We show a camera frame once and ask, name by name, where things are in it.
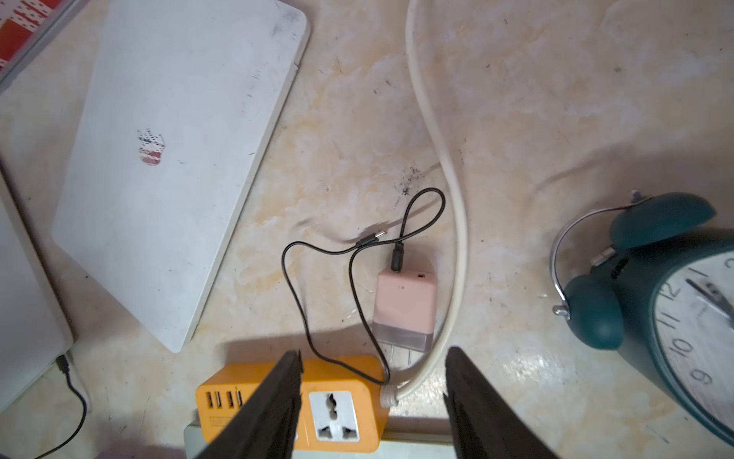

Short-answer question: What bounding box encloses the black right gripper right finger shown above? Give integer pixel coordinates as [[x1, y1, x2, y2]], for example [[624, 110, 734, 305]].
[[443, 346, 555, 458]]

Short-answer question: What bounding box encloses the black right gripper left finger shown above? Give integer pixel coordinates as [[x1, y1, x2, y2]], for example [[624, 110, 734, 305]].
[[199, 350, 303, 458]]

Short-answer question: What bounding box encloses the silver laptop front right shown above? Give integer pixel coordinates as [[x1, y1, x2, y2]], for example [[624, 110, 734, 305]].
[[182, 423, 457, 459]]

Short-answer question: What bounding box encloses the white laptop left back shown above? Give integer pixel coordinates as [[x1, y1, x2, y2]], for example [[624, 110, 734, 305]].
[[1, 181, 74, 410]]

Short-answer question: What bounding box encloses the white laptop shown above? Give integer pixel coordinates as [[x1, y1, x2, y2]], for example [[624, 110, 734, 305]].
[[52, 1, 311, 353], [1, 181, 74, 410]]

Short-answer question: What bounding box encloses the white laptop right back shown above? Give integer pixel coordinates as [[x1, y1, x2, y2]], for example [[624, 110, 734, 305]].
[[52, 1, 311, 353]]

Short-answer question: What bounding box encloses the yellow power strip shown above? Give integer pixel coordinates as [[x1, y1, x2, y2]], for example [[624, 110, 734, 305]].
[[195, 360, 389, 453]]

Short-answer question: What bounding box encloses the teal alarm clock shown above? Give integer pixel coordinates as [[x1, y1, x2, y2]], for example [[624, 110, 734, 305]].
[[554, 192, 733, 443]]

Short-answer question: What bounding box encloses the white power cable right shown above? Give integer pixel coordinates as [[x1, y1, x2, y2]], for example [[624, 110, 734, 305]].
[[380, 0, 469, 409]]

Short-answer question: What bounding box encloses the black charger cable green adapter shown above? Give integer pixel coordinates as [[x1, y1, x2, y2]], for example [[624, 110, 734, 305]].
[[33, 354, 89, 459]]

